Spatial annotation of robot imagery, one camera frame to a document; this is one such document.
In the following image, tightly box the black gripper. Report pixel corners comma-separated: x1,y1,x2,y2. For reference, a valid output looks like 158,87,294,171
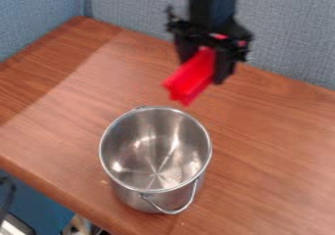
167,0,254,85

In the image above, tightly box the black cable under table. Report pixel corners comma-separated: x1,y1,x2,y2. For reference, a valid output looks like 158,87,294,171
0,175,19,227

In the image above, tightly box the metal pot with handle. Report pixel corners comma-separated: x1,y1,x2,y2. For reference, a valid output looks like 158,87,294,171
99,106,213,214

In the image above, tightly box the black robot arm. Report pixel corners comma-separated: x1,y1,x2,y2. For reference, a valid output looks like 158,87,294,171
167,0,254,85

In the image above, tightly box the red rectangular block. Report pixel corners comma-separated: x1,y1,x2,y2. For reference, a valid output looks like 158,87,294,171
163,48,217,106

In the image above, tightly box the grey box under table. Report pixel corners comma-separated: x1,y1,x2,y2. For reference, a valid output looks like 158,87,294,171
0,213,35,235

